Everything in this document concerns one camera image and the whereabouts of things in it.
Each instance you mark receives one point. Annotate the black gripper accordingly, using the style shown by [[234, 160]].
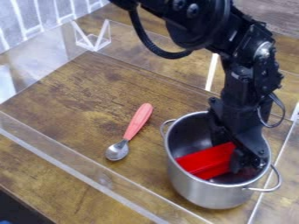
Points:
[[238, 117]]

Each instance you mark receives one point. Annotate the red rectangular block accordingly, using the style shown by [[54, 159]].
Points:
[[209, 163]]

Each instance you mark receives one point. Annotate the silver metal pot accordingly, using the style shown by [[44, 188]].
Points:
[[186, 135]]

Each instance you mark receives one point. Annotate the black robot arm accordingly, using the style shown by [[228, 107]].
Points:
[[213, 24]]

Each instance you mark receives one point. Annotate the clear acrylic barrier panel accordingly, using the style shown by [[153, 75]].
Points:
[[146, 202]]

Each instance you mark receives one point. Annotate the spoon with pink handle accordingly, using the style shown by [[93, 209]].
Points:
[[118, 150]]

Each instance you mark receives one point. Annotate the clear acrylic triangle bracket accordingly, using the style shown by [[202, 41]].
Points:
[[90, 41]]

